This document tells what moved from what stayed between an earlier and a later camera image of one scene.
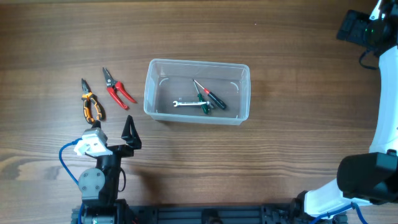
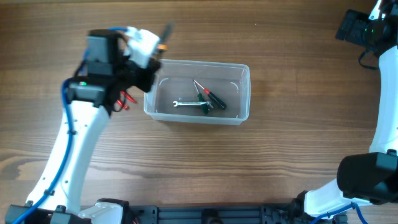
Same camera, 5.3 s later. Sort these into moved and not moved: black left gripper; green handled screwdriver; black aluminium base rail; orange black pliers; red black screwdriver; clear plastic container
Moved: orange black pliers; black left gripper
Not moved: black aluminium base rail; green handled screwdriver; red black screwdriver; clear plastic container
